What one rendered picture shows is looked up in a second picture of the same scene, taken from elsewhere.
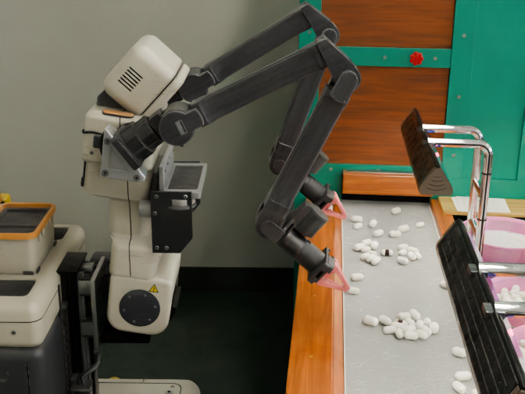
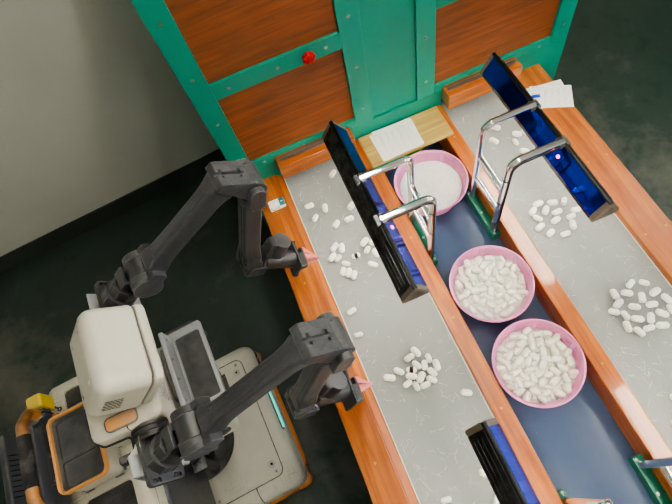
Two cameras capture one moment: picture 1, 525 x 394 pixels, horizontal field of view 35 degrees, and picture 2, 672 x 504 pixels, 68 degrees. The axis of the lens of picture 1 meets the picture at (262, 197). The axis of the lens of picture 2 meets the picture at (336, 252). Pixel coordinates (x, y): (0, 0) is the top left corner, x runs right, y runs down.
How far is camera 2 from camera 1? 162 cm
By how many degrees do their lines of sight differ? 44
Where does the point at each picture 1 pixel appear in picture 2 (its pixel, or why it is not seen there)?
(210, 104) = (220, 424)
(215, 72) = (159, 266)
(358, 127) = (274, 124)
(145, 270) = not seen: hidden behind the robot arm
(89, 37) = not seen: outside the picture
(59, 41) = not seen: outside the picture
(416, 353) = (436, 405)
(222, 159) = (136, 103)
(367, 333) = (393, 392)
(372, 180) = (305, 161)
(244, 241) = (189, 145)
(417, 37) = (301, 35)
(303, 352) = (367, 459)
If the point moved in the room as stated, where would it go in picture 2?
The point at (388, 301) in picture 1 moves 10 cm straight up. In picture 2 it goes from (387, 334) to (385, 325)
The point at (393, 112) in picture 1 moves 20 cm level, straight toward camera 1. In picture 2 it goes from (300, 101) to (316, 145)
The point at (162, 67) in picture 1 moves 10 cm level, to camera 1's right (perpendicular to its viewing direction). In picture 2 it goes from (137, 382) to (180, 360)
